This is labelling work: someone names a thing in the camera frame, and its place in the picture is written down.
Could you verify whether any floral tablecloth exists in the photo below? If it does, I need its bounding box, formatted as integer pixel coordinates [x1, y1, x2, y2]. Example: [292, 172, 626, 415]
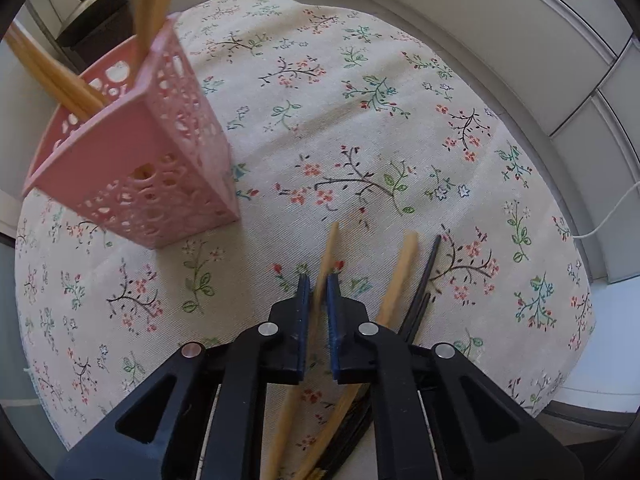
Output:
[16, 0, 592, 479]

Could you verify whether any pink perforated utensil basket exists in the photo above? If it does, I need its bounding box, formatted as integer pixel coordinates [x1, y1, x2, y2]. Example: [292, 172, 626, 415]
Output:
[23, 15, 240, 249]

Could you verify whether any wooden chopstick in basket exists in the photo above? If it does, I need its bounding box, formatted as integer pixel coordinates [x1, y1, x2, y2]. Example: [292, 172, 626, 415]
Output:
[6, 37, 103, 122]
[4, 21, 108, 120]

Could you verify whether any dark brown bin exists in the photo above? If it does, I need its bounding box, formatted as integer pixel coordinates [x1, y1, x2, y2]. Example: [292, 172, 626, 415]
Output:
[56, 1, 134, 70]

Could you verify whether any white cable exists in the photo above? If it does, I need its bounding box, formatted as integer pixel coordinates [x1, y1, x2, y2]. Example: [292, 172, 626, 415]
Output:
[569, 187, 640, 240]

